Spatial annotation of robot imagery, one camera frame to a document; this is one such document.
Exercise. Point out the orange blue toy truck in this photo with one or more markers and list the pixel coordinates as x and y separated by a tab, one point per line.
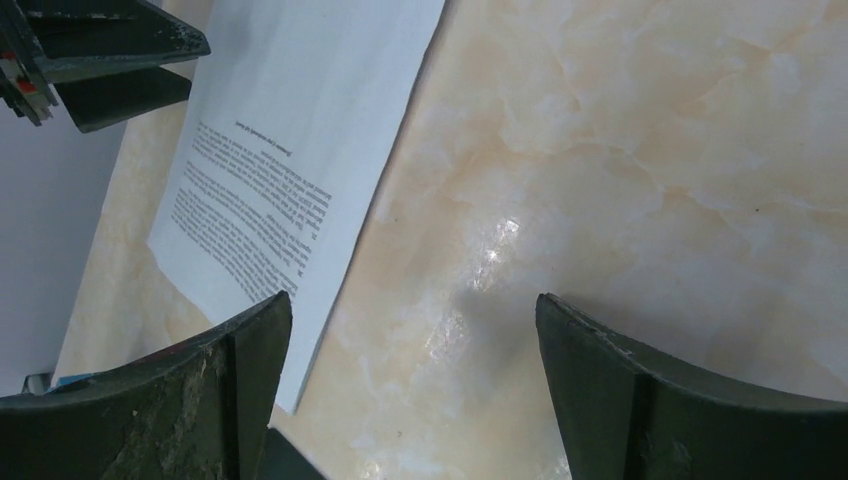
39	384

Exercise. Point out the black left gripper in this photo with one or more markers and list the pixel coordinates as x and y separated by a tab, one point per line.
67	41

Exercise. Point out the printed paper sheet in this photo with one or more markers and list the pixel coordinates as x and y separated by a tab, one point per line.
290	123

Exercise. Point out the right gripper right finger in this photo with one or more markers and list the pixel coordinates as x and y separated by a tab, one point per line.
626	410

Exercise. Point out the teal black file folder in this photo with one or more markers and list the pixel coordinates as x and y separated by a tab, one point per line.
282	461

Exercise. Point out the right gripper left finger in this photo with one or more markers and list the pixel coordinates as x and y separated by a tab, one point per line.
198	409

